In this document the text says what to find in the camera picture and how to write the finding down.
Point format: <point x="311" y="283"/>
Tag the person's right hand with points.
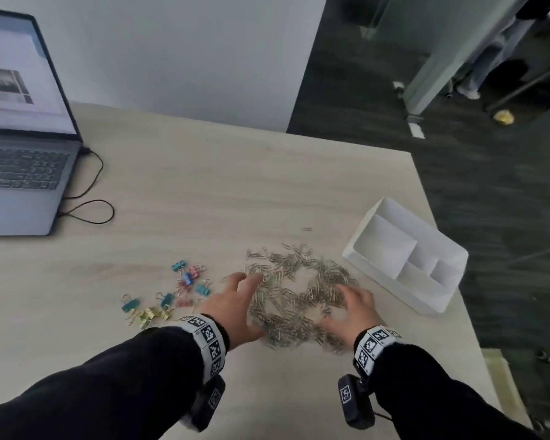
<point x="360" y="316"/>

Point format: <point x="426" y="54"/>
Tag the person's left hand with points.
<point x="231" y="311"/>

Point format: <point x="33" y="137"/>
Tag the person's left thumb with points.
<point x="255" y="335"/>

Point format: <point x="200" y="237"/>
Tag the person's right thumb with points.
<point x="332" y="323"/>

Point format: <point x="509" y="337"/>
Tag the person's left forearm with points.
<point x="96" y="389"/>

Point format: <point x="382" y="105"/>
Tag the person's right forearm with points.
<point x="435" y="398"/>

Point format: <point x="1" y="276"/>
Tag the pile of silver paper clips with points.
<point x="298" y="311"/>

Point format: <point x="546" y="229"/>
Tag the white marker wristband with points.
<point x="208" y="339"/>
<point x="373" y="345"/>

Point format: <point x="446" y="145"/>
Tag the white divided organizer tray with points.
<point x="394" y="251"/>

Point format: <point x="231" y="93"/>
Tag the pile of coloured binder clips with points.
<point x="167" y="299"/>

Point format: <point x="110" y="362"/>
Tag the yellow crumpled object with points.
<point x="503" y="117"/>

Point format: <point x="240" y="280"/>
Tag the grey laptop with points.
<point x="23" y="178"/>

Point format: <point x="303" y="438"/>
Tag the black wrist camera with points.
<point x="208" y="403"/>
<point x="354" y="403"/>

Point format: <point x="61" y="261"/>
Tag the glass partition post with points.
<point x="444" y="50"/>

